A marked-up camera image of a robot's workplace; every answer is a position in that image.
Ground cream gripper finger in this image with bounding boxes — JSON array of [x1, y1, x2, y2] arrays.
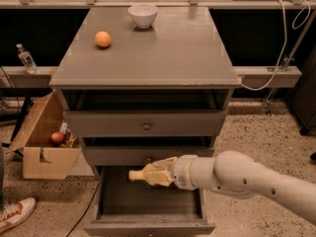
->
[[128, 171, 150, 183], [152, 157, 177, 166]]

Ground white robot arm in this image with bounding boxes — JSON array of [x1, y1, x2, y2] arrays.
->
[[128, 150, 316, 224]]

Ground grey open bottom drawer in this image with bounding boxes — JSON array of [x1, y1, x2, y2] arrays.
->
[[84, 166, 215, 237]]

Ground grey middle drawer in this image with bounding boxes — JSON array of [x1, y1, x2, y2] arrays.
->
[[81, 136, 215, 166]]

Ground grey drawer cabinet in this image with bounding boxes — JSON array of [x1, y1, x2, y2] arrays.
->
[[48, 5, 242, 176]]

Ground grey top drawer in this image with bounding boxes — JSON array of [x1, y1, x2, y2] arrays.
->
[[63, 90, 226, 137]]

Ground small white item in box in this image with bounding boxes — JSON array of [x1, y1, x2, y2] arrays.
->
[[59, 122, 68, 135]]

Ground red apple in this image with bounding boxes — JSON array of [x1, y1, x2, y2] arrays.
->
[[50, 131, 64, 145]]

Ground cardboard box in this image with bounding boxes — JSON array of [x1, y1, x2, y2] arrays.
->
[[8, 92, 86, 180]]

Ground metal tripod pole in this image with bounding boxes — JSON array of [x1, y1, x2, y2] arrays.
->
[[263, 9, 316, 116]]

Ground orange fruit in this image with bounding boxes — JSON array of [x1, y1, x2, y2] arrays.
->
[[95, 32, 112, 48]]

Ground white and red sneaker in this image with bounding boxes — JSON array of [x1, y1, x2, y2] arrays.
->
[[0, 197, 37, 234]]

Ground white bowl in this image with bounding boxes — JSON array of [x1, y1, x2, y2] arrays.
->
[[127, 4, 158, 29]]

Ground clear water bottle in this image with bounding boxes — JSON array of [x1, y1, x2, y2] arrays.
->
[[16, 43, 38, 74]]

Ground black floor cable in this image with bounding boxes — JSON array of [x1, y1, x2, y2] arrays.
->
[[65, 183, 101, 237]]

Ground white cable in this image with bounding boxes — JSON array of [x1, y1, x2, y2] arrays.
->
[[239, 0, 312, 93]]

